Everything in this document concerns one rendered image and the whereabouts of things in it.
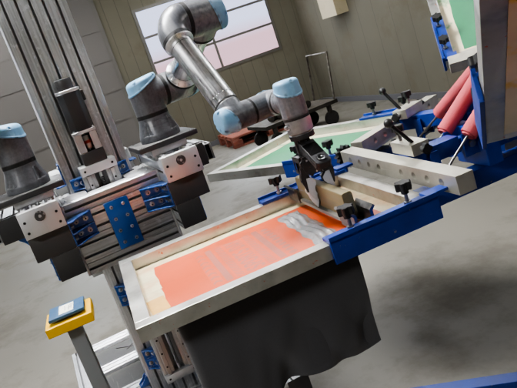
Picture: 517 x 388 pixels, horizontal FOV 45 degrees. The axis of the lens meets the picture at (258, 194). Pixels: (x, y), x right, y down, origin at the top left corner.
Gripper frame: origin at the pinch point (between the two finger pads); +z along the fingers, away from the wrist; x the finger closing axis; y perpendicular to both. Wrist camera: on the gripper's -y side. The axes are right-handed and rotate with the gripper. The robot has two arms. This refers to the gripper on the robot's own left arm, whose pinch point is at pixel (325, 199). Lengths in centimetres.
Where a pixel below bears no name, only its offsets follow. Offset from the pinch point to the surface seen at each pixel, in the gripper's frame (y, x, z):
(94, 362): 11, 76, 21
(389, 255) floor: 171, -84, 99
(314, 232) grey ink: -7.4, 8.2, 5.0
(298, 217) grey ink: 9.5, 6.4, 4.7
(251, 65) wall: 851, -227, -7
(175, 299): -11, 49, 5
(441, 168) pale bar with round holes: -24.0, -24.1, -3.0
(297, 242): -8.4, 13.9, 5.4
